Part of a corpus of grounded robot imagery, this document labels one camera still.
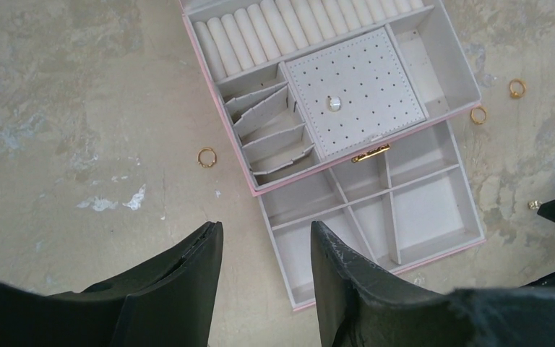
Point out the pink box pull-out drawer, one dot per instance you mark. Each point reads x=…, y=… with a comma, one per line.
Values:
x=402, y=208

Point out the pearl stud earring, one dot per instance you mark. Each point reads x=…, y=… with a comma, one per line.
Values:
x=334, y=103

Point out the gold stud earring lower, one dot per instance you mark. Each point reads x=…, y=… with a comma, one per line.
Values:
x=535, y=205

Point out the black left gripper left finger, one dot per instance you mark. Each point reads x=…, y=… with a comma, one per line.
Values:
x=167, y=300

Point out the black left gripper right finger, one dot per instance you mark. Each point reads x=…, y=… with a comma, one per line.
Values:
x=361, y=304

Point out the pink jewelry box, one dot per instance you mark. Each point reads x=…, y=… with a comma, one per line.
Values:
x=397, y=66

